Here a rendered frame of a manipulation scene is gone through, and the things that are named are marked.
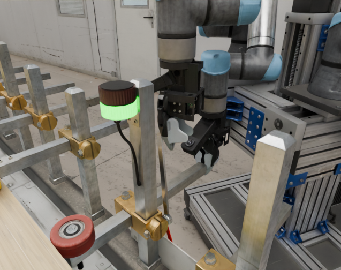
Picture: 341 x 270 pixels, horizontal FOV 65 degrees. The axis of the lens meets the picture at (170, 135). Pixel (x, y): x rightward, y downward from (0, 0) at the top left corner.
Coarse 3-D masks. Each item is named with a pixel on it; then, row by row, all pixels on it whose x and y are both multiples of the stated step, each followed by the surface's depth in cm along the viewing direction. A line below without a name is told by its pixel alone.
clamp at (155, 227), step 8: (120, 200) 63; (128, 200) 63; (120, 208) 63; (128, 208) 61; (136, 216) 59; (152, 216) 58; (160, 216) 59; (136, 224) 60; (144, 224) 57; (152, 224) 57; (160, 224) 58; (144, 232) 57; (152, 232) 56; (160, 232) 58
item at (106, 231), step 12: (192, 168) 77; (204, 168) 78; (180, 180) 72; (192, 180) 75; (168, 192) 68; (120, 216) 60; (96, 228) 57; (108, 228) 57; (120, 228) 59; (96, 240) 54; (108, 240) 57; (72, 264) 51
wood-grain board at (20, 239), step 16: (0, 192) 61; (0, 208) 56; (16, 208) 56; (0, 224) 52; (16, 224) 52; (32, 224) 52; (0, 240) 49; (16, 240) 49; (32, 240) 49; (48, 240) 49; (0, 256) 46; (16, 256) 46; (32, 256) 46; (48, 256) 46
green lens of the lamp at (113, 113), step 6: (102, 108) 43; (108, 108) 42; (114, 108) 42; (120, 108) 42; (126, 108) 42; (132, 108) 43; (102, 114) 43; (108, 114) 42; (114, 114) 42; (120, 114) 42; (126, 114) 42; (132, 114) 43
